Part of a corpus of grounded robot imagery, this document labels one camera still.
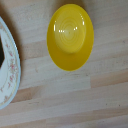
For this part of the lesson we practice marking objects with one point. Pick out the white floral-rimmed plate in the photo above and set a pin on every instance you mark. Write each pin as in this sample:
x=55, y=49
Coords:
x=11, y=70

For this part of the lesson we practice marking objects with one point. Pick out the yellow plastic bowl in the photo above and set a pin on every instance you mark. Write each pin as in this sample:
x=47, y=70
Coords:
x=70, y=36

